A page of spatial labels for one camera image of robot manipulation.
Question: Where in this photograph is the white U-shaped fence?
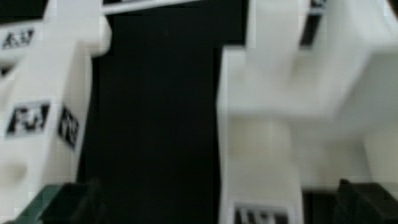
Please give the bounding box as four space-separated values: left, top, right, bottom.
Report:
101 0 199 15

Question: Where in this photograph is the white chair back frame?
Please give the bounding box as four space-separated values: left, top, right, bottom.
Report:
217 0 398 224

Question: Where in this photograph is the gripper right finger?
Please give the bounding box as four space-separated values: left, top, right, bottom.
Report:
332 179 398 224

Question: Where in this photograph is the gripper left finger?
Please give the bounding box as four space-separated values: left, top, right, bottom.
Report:
11 180 107 224

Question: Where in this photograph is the white tagged chair leg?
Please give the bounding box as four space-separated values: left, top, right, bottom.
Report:
0 0 112 224

